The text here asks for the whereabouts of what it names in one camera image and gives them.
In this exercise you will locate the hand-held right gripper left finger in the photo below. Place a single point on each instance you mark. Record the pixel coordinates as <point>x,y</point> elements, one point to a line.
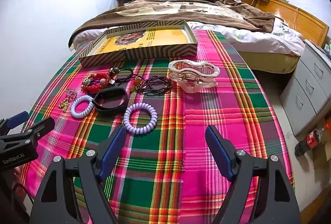
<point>113,151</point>

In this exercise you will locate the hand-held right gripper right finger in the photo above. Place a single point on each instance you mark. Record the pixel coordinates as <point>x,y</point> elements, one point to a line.
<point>219,154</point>

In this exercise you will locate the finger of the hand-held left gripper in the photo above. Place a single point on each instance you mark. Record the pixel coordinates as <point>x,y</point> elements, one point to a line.
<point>16,118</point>
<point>40,127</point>

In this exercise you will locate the black wristband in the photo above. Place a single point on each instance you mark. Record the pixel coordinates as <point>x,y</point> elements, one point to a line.
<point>121,105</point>

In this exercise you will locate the clear hair claw clip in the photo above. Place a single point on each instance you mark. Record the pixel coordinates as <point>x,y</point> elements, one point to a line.
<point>181,82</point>

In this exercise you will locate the striped cardboard box tray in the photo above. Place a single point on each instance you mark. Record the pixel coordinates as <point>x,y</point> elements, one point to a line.
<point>160,53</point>

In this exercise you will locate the plaid tablecloth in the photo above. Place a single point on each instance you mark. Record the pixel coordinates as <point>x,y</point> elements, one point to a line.
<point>168,136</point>

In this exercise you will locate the cola bottle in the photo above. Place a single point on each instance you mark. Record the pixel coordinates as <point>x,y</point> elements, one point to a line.
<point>314,138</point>

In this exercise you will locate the yellow mattress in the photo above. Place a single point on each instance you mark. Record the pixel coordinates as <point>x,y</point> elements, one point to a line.
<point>271,62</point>

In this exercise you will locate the grey filing cabinet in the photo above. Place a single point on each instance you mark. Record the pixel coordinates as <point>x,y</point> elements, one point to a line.
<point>307,79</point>

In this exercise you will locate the brown blanket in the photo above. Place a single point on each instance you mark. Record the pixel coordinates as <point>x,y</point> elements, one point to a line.
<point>181,11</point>

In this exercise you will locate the wooden headboard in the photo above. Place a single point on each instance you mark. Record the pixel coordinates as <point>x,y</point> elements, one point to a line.
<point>305,20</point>

